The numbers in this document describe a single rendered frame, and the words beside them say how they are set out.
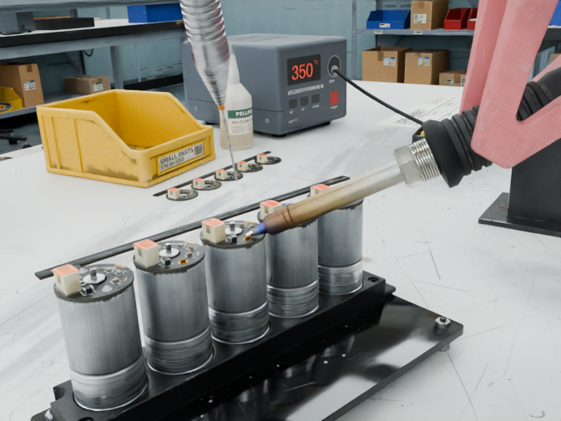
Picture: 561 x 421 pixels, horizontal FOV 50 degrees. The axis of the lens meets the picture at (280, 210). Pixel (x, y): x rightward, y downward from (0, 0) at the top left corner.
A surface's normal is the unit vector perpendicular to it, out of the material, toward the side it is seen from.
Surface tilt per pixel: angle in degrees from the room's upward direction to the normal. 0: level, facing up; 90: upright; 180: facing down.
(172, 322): 90
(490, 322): 0
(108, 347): 90
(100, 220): 0
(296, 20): 90
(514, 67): 99
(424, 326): 0
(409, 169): 90
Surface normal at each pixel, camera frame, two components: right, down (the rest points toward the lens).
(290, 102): 0.73, 0.22
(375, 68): -0.48, 0.33
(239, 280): 0.15, 0.34
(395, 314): -0.04, -0.94
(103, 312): 0.41, 0.30
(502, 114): -0.15, 0.48
